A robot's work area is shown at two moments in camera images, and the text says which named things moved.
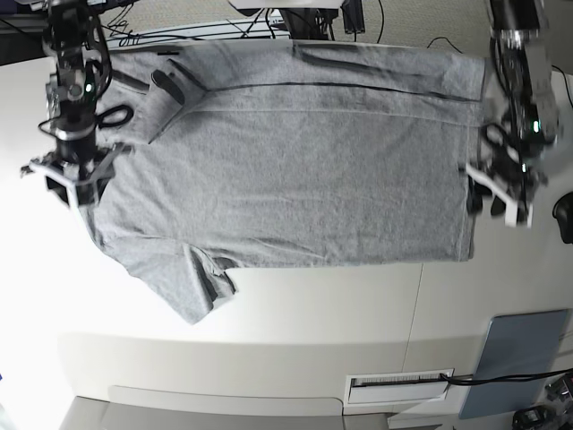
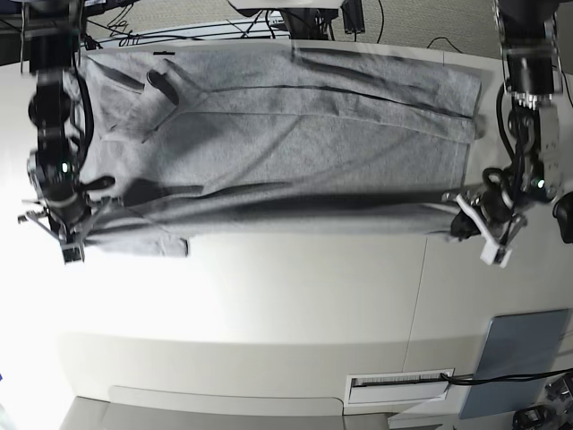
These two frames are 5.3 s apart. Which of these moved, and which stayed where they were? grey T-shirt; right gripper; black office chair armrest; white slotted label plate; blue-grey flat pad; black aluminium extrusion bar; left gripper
Moved: grey T-shirt; left gripper; right gripper
Stayed: black office chair armrest; black aluminium extrusion bar; blue-grey flat pad; white slotted label plate
